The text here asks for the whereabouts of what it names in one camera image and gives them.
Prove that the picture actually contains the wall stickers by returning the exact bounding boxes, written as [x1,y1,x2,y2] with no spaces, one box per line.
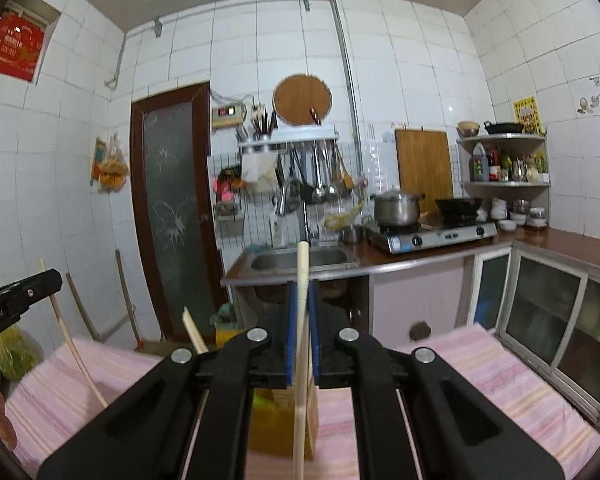
[575,75,600,115]

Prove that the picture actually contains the brown frosted glass door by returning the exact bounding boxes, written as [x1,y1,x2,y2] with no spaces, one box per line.
[129,82,229,344]

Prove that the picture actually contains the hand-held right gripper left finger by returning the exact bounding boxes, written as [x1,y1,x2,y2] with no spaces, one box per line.
[37,282,297,480]

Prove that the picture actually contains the steel pot with lid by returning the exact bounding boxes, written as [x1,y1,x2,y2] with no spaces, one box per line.
[369,187,426,227]

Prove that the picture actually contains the glass door cabinets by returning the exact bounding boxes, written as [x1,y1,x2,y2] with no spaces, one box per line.
[467,247,600,429]

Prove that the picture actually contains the black wok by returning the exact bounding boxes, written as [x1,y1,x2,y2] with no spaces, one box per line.
[433,195,485,217]

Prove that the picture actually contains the black pan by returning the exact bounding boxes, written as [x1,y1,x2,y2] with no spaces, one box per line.
[482,119,525,136]

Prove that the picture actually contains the yellow wall poster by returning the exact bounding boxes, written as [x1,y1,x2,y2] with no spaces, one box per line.
[510,95,540,136]

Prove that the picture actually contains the wooden cutting board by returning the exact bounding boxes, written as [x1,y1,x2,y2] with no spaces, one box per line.
[393,128,455,201]

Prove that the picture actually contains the white hanging towel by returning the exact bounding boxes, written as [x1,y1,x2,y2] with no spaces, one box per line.
[239,152,281,194]

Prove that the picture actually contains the steel faucet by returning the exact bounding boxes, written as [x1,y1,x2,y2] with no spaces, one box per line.
[272,177,315,246]

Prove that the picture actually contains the pink striped tablecloth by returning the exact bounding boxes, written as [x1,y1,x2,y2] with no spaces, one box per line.
[2,324,600,480]

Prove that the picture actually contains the large oil bottle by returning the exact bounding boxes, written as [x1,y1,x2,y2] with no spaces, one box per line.
[472,142,491,183]

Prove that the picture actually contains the white electric box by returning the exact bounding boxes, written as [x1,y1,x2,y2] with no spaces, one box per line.
[210,103,246,131]

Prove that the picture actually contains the yellow plastic bag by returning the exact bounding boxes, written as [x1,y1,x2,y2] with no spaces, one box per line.
[0,324,41,382]

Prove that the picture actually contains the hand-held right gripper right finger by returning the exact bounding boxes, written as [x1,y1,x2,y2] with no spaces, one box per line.
[310,284,567,480]

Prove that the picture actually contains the white vertical pipe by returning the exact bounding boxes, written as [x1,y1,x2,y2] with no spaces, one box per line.
[329,0,366,181]

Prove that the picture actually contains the row of hanging kitchen ladles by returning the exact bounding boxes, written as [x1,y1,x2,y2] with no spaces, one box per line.
[279,142,369,206]

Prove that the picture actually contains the steel sink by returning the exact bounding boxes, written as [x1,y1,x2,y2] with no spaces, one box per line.
[244,244,361,276]

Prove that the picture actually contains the small steel cup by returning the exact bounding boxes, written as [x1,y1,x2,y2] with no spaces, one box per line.
[339,224,366,246]

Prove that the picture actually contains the pink and red scrubber bundle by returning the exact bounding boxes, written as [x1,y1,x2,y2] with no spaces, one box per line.
[212,167,246,206]

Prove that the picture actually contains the row of condiment bottles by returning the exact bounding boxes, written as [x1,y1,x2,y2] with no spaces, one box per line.
[490,147,550,184]

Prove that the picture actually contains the steel corner shelf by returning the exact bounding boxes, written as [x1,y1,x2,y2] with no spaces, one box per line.
[455,133,552,189]

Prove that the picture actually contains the red cardboard box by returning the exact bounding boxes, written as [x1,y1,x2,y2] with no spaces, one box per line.
[0,9,46,83]

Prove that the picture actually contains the round wooden lid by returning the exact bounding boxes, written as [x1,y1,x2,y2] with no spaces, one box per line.
[272,73,334,128]

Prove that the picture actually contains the yellow strainer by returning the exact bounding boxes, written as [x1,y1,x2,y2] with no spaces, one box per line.
[323,204,369,231]

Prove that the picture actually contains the wooden stick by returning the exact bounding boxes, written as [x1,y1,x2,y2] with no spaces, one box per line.
[64,272,104,344]
[114,248,144,349]

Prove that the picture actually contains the white wall rack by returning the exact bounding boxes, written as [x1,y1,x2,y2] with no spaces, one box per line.
[237,127,341,154]

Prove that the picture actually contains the steel cutlery cup with knives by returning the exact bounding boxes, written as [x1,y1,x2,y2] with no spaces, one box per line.
[235,104,277,142]

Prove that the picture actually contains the steel gas stove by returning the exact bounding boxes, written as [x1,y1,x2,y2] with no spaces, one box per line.
[364,219,499,255]

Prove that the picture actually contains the orange hanging plastic bag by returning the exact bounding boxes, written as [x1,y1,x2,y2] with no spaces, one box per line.
[90,133,131,194]

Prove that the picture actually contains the stack of white bowls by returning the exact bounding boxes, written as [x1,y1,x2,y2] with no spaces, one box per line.
[489,197,549,231]

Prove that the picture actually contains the yellow slotted utensil holder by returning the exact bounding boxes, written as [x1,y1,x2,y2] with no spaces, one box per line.
[247,385,321,461]

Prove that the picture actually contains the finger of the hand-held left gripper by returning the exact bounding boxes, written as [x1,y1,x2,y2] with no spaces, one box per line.
[0,268,64,317]

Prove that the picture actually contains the brown kitchen counter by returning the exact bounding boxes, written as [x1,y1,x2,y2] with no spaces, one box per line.
[220,227,600,289]

